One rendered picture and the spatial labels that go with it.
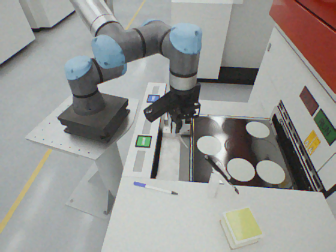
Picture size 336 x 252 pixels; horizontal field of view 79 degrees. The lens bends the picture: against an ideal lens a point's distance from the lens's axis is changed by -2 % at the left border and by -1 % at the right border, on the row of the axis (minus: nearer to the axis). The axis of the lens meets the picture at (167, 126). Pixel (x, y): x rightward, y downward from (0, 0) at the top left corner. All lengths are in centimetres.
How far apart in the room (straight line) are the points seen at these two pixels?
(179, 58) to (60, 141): 74
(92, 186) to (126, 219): 124
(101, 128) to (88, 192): 97
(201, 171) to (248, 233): 29
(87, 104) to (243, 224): 77
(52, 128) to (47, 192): 91
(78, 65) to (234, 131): 70
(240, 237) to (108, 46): 52
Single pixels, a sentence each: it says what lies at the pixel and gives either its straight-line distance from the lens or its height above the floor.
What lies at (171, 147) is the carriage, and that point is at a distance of 86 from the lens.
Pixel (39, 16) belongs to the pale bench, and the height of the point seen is 28.
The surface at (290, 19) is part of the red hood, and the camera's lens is 101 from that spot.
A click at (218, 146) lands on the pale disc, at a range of 86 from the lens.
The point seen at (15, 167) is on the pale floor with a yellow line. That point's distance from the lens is 230.
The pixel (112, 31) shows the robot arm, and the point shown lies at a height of 137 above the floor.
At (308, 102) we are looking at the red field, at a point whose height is 109.
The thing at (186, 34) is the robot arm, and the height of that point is 137.
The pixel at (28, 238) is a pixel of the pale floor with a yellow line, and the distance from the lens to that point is 187.
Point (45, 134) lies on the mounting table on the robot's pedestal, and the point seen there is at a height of 82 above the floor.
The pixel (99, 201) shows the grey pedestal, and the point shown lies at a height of 1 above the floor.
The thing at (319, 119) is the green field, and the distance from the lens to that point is 82.
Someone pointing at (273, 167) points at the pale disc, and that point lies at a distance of 87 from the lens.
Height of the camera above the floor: 154
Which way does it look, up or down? 45 degrees down
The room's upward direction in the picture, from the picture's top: straight up
